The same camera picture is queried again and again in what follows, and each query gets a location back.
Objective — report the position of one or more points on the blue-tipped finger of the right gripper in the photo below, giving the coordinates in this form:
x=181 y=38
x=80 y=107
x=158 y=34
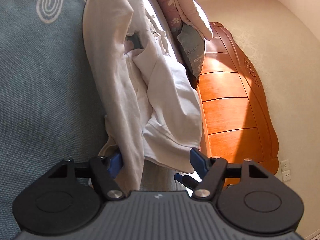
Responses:
x=187 y=181

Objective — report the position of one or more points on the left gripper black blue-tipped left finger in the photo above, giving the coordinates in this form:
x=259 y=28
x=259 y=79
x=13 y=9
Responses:
x=104 y=170

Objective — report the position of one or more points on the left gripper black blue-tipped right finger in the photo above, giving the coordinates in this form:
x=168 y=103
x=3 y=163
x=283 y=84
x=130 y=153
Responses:
x=211 y=171

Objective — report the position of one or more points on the white Remember Memory t-shirt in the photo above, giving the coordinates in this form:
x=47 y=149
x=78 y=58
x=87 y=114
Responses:
x=172 y=121

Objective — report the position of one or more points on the orange wooden headboard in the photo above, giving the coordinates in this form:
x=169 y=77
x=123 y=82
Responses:
x=235 y=117

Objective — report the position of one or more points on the teal floral bed sheet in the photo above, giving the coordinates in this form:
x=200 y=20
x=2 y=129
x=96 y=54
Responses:
x=50 y=106

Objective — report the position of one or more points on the grey-green flower pillow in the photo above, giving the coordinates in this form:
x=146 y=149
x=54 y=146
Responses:
x=193 y=48

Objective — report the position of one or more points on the pink floral folded quilt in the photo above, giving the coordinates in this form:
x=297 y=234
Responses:
x=189 y=12

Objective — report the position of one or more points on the white wall switch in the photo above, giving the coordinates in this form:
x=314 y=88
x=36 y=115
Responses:
x=285 y=165

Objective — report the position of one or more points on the white wall socket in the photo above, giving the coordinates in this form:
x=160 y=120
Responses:
x=286 y=175

